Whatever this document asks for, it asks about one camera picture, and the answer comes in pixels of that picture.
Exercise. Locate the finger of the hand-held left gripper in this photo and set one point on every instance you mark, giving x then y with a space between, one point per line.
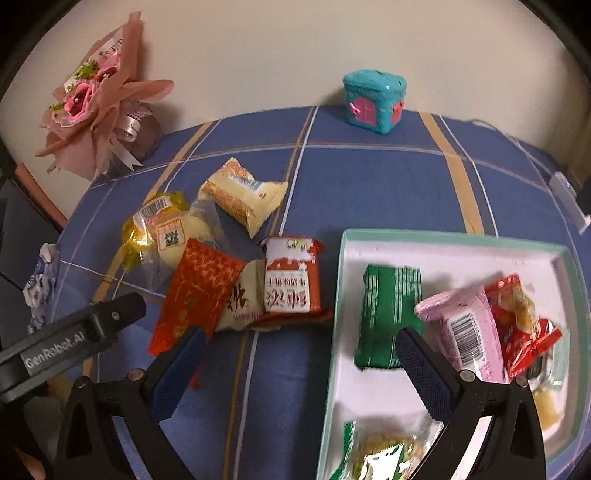
117 314

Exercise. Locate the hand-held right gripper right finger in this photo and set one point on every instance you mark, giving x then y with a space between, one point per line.
425 374

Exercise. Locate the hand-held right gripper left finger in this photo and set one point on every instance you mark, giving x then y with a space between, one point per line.
178 374

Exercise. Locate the white box with teal rim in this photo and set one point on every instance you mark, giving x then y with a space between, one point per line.
369 392

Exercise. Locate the pink snack packet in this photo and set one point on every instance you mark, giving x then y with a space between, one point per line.
461 323

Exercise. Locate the green foil snack packet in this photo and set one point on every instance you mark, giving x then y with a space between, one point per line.
390 314

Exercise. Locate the yellow clear cake packet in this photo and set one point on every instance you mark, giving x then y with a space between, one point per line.
136 230

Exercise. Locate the long red gold-patterned packet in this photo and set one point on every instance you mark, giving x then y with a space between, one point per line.
198 286

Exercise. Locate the green clear biscuit packet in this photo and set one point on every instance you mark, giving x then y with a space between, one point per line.
378 454

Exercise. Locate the clear white pastry packet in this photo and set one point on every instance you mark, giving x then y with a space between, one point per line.
178 240

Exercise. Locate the cream calligraphy snack packet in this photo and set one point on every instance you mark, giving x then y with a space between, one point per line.
242 295

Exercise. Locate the red cartoon snack packet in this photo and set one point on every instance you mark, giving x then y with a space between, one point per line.
526 332

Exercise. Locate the pale yellow jelly cup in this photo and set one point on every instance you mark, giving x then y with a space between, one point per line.
549 408

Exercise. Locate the brown white snack packet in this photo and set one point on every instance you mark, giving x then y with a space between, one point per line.
291 277

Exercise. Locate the beige orange snack packet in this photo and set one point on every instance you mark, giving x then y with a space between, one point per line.
240 194

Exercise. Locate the blue white tissue packet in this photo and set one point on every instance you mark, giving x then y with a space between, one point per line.
41 286

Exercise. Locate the dark cabinet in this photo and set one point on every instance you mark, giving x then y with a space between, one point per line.
18 249

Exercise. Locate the reddish brown board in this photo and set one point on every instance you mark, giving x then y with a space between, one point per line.
37 194

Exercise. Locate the blue plaid cloth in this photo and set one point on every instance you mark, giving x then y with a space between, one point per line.
369 184

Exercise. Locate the pink flower bouquet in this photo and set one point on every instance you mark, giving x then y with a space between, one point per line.
106 106

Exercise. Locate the white power strip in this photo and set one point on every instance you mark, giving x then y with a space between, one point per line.
568 191

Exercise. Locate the teal toy house box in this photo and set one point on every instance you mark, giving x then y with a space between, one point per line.
374 104

